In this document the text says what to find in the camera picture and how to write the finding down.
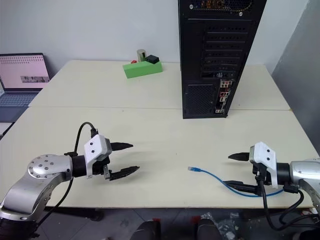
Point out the black computer tower case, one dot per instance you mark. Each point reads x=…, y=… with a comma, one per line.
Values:
x=220, y=62

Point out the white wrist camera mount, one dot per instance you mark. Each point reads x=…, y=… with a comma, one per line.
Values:
x=265, y=153
x=93, y=147

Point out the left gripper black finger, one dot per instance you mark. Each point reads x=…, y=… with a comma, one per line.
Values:
x=121, y=146
x=123, y=173

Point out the crumpled clear plastic wrap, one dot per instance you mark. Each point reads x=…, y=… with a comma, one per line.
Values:
x=228, y=225

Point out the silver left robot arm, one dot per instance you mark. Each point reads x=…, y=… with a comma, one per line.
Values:
x=47, y=167

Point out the dark rounded shape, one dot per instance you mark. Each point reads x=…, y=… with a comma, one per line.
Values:
x=147, y=231
x=208, y=230

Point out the silver metal cylinder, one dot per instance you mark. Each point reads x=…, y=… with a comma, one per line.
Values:
x=140, y=55

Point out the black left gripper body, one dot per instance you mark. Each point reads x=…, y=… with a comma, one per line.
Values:
x=99, y=168

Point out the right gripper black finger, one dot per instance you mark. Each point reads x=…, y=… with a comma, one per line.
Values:
x=242, y=187
x=240, y=156

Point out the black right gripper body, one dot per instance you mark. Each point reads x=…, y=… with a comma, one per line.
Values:
x=261, y=175

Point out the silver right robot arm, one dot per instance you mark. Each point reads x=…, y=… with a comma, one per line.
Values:
x=302, y=170

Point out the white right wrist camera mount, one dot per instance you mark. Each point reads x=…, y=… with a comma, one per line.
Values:
x=265, y=153

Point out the green rectangular box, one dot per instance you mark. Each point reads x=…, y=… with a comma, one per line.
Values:
x=142, y=70

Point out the grey partition panel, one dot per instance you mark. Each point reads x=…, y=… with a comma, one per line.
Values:
x=300, y=75

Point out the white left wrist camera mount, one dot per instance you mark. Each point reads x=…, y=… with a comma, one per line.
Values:
x=93, y=147

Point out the open grey laptop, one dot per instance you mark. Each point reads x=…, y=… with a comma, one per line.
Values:
x=22, y=75

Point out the small black box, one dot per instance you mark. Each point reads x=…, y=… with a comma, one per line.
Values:
x=152, y=59

